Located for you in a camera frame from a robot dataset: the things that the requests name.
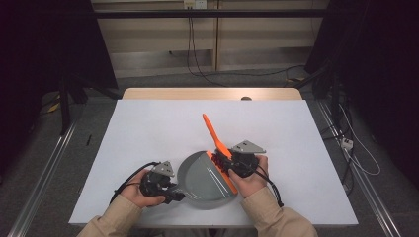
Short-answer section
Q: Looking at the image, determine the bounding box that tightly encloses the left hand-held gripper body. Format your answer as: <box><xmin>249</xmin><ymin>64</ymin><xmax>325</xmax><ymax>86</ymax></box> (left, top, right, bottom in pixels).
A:
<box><xmin>139</xmin><ymin>160</ymin><xmax>176</xmax><ymax>198</ymax></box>

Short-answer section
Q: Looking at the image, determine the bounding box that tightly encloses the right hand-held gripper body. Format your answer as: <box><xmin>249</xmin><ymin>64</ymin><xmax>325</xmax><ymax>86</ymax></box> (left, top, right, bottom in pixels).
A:
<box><xmin>228</xmin><ymin>139</ymin><xmax>267</xmax><ymax>179</ymax></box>

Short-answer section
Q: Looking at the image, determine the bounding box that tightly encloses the grey dustpan with orange edge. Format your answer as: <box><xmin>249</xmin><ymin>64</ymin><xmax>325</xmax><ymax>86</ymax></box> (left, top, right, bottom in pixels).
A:
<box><xmin>176</xmin><ymin>150</ymin><xmax>239</xmax><ymax>210</ymax></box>

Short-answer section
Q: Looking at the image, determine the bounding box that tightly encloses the orange brush with grey bristles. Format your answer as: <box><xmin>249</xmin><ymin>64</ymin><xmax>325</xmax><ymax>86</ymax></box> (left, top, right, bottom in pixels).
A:
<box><xmin>202</xmin><ymin>113</ymin><xmax>235</xmax><ymax>175</ymax></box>

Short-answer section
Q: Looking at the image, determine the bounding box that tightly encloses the person's right hand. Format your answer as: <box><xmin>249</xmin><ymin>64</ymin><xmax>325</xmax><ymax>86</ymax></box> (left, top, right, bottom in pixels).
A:
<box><xmin>227</xmin><ymin>154</ymin><xmax>270</xmax><ymax>199</ymax></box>

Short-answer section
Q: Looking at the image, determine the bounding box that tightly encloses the person's left hand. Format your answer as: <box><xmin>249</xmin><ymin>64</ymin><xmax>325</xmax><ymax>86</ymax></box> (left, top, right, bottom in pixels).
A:
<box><xmin>120</xmin><ymin>169</ymin><xmax>166</xmax><ymax>209</ymax></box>

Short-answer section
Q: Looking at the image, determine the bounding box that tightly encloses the white table cover sheet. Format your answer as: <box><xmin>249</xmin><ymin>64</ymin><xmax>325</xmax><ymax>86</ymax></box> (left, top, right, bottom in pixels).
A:
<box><xmin>68</xmin><ymin>99</ymin><xmax>359</xmax><ymax>228</ymax></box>

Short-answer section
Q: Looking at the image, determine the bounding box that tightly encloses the wooden table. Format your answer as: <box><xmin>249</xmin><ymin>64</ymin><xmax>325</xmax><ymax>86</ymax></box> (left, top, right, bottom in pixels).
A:
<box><xmin>122</xmin><ymin>87</ymin><xmax>303</xmax><ymax>101</ymax></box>

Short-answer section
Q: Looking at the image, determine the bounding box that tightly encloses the white power strip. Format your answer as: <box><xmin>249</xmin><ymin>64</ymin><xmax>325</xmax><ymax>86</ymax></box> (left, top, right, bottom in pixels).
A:
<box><xmin>340</xmin><ymin>137</ymin><xmax>355</xmax><ymax>151</ymax></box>

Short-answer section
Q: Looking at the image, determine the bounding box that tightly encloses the black metal stand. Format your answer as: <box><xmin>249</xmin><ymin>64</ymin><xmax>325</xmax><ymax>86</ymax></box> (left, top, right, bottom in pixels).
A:
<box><xmin>294</xmin><ymin>63</ymin><xmax>344</xmax><ymax>126</ymax></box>
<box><xmin>57</xmin><ymin>75</ymin><xmax>88</xmax><ymax>136</ymax></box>

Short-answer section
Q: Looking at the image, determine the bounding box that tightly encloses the black horizontal bar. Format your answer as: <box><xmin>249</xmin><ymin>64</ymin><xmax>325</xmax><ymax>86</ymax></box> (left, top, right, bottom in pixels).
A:
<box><xmin>93</xmin><ymin>9</ymin><xmax>330</xmax><ymax>19</ymax></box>

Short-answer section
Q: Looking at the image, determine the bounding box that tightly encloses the dark curtain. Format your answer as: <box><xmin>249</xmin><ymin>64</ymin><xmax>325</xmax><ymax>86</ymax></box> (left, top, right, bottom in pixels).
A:
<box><xmin>0</xmin><ymin>0</ymin><xmax>119</xmax><ymax>186</ymax></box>
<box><xmin>304</xmin><ymin>0</ymin><xmax>419</xmax><ymax>191</ymax></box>

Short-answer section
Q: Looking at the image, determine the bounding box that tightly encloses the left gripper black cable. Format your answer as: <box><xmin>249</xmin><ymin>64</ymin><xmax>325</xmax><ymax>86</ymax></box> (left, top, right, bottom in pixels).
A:
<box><xmin>110</xmin><ymin>161</ymin><xmax>161</xmax><ymax>205</ymax></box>

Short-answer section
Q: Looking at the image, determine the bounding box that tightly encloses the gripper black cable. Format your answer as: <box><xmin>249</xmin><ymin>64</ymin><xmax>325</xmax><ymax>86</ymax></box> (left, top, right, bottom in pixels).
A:
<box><xmin>255</xmin><ymin>164</ymin><xmax>285</xmax><ymax>208</ymax></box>
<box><xmin>110</xmin><ymin>161</ymin><xmax>161</xmax><ymax>205</ymax></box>

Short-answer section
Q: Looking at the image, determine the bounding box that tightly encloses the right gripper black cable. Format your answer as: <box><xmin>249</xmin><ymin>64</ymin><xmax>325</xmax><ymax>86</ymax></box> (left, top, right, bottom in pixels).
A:
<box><xmin>255</xmin><ymin>164</ymin><xmax>285</xmax><ymax>208</ymax></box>

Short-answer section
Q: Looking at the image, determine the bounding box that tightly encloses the black cable along floor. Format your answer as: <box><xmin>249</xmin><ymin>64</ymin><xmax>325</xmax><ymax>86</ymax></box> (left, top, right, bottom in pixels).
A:
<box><xmin>201</xmin><ymin>64</ymin><xmax>305</xmax><ymax>78</ymax></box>

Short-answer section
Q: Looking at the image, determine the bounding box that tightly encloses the black cable bundle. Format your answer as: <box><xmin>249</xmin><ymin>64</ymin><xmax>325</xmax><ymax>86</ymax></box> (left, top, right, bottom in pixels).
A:
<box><xmin>324</xmin><ymin>124</ymin><xmax>355</xmax><ymax>192</ymax></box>

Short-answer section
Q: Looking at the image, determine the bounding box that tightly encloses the aluminium floor rail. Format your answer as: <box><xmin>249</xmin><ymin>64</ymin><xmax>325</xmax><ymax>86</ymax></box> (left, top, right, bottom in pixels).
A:
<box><xmin>315</xmin><ymin>100</ymin><xmax>403</xmax><ymax>237</ymax></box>
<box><xmin>7</xmin><ymin>112</ymin><xmax>85</xmax><ymax>237</ymax></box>

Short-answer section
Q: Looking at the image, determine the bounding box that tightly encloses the hanging black cable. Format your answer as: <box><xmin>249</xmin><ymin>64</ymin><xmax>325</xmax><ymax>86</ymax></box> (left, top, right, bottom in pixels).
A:
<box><xmin>186</xmin><ymin>6</ymin><xmax>229</xmax><ymax>88</ymax></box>

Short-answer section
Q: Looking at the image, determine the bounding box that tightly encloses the white cable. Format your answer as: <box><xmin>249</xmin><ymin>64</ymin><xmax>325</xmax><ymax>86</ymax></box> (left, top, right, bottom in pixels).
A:
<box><xmin>339</xmin><ymin>103</ymin><xmax>381</xmax><ymax>177</ymax></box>

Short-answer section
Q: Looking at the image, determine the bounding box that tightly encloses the white wall socket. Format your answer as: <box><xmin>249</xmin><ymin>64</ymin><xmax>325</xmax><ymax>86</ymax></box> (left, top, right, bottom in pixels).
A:
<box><xmin>183</xmin><ymin>0</ymin><xmax>208</xmax><ymax>10</ymax></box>

